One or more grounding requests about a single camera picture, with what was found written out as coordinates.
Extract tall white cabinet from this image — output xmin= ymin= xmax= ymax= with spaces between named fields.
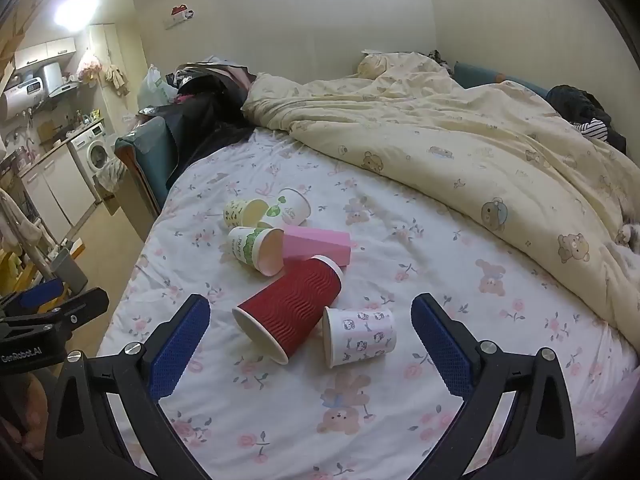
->
xmin=89 ymin=24 xmax=124 ymax=68

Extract striped garment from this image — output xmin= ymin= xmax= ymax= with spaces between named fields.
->
xmin=572 ymin=118 xmax=610 ymax=142

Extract red ribbed paper cup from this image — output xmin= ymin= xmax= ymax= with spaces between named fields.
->
xmin=231 ymin=255 xmax=346 ymax=366

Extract pink hanging bag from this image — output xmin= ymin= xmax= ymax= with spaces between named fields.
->
xmin=76 ymin=50 xmax=104 ymax=84

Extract white wall cabinets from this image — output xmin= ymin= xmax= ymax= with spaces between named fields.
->
xmin=14 ymin=37 xmax=79 ymax=71

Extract pink box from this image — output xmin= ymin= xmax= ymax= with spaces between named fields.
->
xmin=282 ymin=225 xmax=352 ymax=267

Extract light hanging garment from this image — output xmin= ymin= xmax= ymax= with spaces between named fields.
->
xmin=0 ymin=189 xmax=44 ymax=253

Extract ceiling light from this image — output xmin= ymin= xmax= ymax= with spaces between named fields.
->
xmin=52 ymin=0 xmax=94 ymax=29

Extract wall socket with red plug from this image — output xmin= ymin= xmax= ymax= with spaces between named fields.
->
xmin=164 ymin=4 xmax=195 ymax=29

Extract grey floor bin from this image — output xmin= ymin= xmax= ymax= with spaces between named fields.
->
xmin=50 ymin=247 xmax=90 ymax=295

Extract white green print paper cup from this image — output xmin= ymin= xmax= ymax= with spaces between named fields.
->
xmin=227 ymin=226 xmax=286 ymax=277

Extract white water heater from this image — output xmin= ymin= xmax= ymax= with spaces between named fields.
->
xmin=0 ymin=76 xmax=51 ymax=122

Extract dark clothes heap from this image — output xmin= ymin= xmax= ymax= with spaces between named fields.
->
xmin=546 ymin=85 xmax=629 ymax=155

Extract white plastic bag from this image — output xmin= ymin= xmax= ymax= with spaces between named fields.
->
xmin=137 ymin=64 xmax=179 ymax=109

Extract teal headboard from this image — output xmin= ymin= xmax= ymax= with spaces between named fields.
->
xmin=452 ymin=62 xmax=551 ymax=100

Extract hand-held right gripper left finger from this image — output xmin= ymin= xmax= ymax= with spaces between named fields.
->
xmin=42 ymin=293 xmax=213 ymax=480

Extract silver range hood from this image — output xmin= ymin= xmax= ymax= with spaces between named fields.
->
xmin=40 ymin=62 xmax=81 ymax=99

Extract grey white cat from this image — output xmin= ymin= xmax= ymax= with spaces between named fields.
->
xmin=614 ymin=222 xmax=640 ymax=261

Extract white base cabinets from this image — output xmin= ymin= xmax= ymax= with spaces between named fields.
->
xmin=20 ymin=147 xmax=97 ymax=229

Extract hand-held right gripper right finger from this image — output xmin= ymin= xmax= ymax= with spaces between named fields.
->
xmin=410 ymin=293 xmax=583 ymax=480

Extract teal bed frame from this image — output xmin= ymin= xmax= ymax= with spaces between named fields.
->
xmin=114 ymin=116 xmax=175 ymax=212

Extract bed with floral sheet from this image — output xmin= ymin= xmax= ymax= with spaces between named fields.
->
xmin=95 ymin=127 xmax=640 ymax=480

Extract white cartoon print paper cup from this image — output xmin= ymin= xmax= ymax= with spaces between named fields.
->
xmin=321 ymin=306 xmax=397 ymax=370

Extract yellow paper cup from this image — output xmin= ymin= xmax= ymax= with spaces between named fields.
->
xmin=223 ymin=198 xmax=271 ymax=228

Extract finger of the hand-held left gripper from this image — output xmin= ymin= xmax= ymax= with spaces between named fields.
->
xmin=0 ymin=287 xmax=111 ymax=343
xmin=0 ymin=278 xmax=66 ymax=318

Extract person's left hand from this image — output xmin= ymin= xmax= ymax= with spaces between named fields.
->
xmin=0 ymin=372 xmax=49 ymax=461

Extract beige hanging cloth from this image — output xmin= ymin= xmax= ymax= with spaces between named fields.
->
xmin=104 ymin=63 xmax=130 ymax=97

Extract cream bear print quilt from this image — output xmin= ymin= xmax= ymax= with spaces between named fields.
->
xmin=241 ymin=51 xmax=640 ymax=326

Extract white green leaf paper cup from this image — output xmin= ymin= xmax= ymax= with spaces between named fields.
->
xmin=257 ymin=188 xmax=312 ymax=228

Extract black clothing pile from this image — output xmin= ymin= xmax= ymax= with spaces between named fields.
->
xmin=167 ymin=59 xmax=258 ymax=177

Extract white washing machine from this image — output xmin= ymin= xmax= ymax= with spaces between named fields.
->
xmin=67 ymin=121 xmax=117 ymax=174

